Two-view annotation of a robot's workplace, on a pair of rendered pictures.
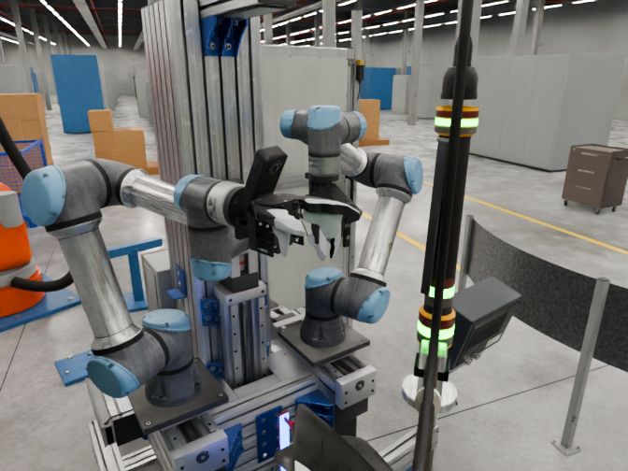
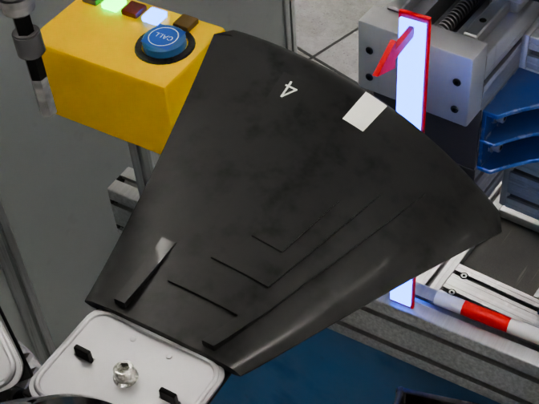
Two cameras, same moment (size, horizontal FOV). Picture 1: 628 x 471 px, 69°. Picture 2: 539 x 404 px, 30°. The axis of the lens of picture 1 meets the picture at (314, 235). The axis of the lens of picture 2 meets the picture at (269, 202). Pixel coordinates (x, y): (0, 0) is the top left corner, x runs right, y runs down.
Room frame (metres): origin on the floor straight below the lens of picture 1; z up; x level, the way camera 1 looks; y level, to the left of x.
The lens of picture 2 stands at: (0.49, -0.47, 1.62)
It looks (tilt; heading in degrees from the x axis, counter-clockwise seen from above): 46 degrees down; 73
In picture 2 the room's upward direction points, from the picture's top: 5 degrees counter-clockwise
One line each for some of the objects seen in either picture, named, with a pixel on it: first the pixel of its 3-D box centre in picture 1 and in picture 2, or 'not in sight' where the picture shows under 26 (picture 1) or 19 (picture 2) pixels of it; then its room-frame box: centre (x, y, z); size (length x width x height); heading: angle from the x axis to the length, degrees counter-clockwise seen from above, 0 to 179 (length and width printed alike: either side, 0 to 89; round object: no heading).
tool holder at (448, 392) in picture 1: (432, 368); not in sight; (0.49, -0.15, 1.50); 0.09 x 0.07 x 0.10; 163
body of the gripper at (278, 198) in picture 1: (264, 218); not in sight; (0.70, 0.08, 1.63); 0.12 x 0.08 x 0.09; 48
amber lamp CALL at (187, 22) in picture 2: not in sight; (185, 22); (0.65, 0.29, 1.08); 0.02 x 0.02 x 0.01; 38
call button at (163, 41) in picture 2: not in sight; (164, 42); (0.63, 0.27, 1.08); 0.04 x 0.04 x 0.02
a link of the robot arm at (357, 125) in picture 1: (339, 127); not in sight; (1.16, -0.06, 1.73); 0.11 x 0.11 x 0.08; 57
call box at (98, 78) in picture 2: not in sight; (134, 75); (0.60, 0.30, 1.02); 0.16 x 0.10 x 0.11; 128
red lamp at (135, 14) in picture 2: not in sight; (134, 10); (0.62, 0.33, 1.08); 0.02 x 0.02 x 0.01; 38
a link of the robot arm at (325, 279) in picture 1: (324, 290); not in sight; (1.32, -0.04, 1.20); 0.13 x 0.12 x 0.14; 57
